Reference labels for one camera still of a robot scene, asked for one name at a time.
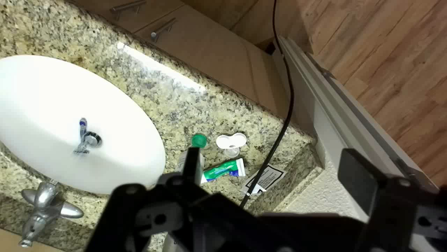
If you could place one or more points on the green soap pump bottle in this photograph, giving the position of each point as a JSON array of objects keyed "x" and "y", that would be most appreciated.
[{"x": 199, "y": 140}]

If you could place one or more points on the green white toothpaste tube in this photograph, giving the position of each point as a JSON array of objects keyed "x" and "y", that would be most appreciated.
[{"x": 225, "y": 169}]

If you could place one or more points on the brown wooden cabinet front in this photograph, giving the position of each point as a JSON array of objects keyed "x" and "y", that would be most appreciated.
[{"x": 98, "y": 7}]

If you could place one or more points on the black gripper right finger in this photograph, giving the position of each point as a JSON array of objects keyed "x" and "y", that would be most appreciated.
[{"x": 396, "y": 210}]

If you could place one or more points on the white oval sink basin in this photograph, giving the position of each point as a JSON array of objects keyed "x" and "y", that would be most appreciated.
[{"x": 46, "y": 116}]

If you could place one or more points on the white printed card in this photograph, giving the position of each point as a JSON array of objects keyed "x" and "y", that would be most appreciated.
[{"x": 268, "y": 176}]

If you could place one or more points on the chrome sink faucet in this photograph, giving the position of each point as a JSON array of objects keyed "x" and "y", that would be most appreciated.
[{"x": 44, "y": 204}]

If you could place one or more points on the brown wooden drawer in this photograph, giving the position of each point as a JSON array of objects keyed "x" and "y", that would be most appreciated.
[{"x": 210, "y": 50}]

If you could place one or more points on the white door frame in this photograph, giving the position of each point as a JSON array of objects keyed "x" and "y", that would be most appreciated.
[{"x": 336, "y": 112}]

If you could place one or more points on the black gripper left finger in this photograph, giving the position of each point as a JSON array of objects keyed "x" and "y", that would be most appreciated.
[{"x": 122, "y": 210}]

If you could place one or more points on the chrome sink drain stopper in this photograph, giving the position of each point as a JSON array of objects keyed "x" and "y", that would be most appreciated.
[{"x": 85, "y": 138}]

